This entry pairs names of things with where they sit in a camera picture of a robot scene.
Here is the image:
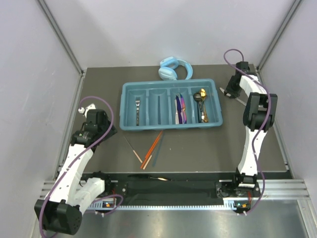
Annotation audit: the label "gold spoon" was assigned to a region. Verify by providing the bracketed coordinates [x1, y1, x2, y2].
[200, 88, 209, 123]

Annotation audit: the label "iridescent knife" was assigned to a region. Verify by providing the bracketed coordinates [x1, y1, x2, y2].
[180, 95, 186, 120]

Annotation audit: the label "dark blue utensil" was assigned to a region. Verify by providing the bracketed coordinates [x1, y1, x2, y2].
[175, 94, 187, 124]

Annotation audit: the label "blue plastic cutlery tray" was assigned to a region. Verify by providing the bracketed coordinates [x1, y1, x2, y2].
[119, 79, 223, 131]

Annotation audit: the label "silver grey knife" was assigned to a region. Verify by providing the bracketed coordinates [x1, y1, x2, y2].
[128, 174, 172, 181]

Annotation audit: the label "light blue headphones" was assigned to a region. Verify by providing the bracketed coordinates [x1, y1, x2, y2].
[158, 57, 193, 80]

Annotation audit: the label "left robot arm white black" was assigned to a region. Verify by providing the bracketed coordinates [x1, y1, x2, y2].
[34, 104, 117, 237]

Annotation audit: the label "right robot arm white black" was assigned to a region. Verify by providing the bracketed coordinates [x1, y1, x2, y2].
[224, 61, 278, 196]

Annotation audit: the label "patterned fork in tray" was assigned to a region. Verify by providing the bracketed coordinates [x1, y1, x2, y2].
[135, 97, 141, 126]

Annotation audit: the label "orange chopstick lower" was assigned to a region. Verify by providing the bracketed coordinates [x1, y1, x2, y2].
[140, 146, 155, 169]

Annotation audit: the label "orange chopstick long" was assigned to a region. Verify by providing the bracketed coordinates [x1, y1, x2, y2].
[145, 131, 163, 159]

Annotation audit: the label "pink knife in tray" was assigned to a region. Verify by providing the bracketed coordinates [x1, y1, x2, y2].
[174, 98, 180, 124]

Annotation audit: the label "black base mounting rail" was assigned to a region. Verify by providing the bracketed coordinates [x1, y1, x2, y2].
[79, 172, 261, 206]

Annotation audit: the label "slotted cable duct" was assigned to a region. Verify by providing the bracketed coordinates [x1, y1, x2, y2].
[91, 199, 251, 211]

